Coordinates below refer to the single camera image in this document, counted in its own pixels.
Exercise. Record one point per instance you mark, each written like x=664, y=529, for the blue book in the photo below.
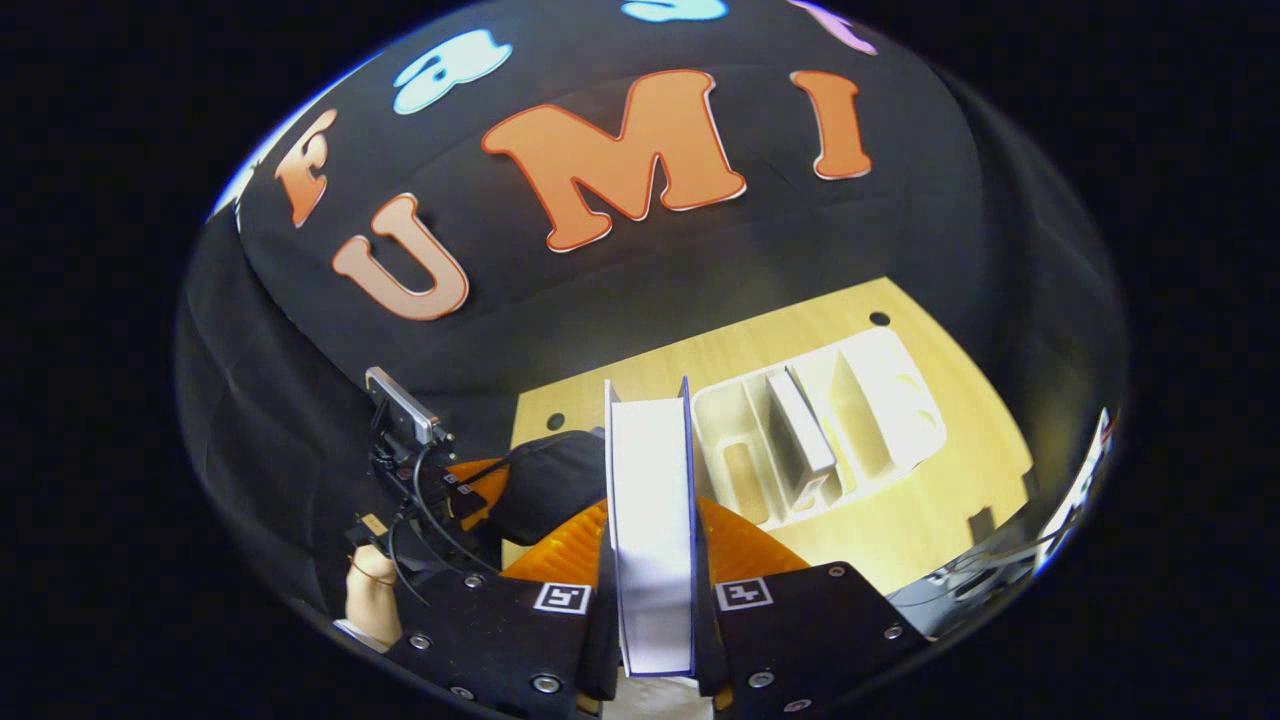
x=655, y=520

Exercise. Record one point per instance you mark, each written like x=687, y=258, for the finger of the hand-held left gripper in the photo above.
x=482, y=485

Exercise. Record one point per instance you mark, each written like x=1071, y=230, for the small black block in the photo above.
x=981, y=523

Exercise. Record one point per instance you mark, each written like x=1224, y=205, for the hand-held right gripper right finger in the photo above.
x=800, y=630

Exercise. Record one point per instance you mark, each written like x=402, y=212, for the white book with portrait cover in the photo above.
x=805, y=440

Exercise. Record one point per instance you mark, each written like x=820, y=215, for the white bookshelf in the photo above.
x=880, y=410

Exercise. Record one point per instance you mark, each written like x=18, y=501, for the dark grey schoolbag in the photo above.
x=550, y=480

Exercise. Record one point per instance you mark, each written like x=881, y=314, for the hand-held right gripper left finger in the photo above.
x=500, y=630

